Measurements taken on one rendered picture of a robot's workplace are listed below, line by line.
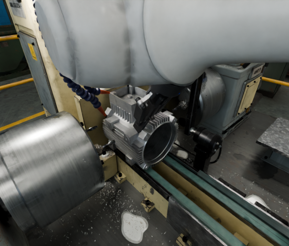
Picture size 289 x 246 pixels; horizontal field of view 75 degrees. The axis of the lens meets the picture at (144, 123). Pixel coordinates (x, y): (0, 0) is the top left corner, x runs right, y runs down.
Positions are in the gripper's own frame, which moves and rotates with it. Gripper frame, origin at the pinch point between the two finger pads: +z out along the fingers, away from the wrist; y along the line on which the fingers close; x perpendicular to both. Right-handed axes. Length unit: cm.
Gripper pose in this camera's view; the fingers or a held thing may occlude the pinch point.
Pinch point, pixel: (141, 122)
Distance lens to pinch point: 53.8
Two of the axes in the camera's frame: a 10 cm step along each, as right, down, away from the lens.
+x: 5.8, 7.7, -2.4
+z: -3.3, 5.0, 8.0
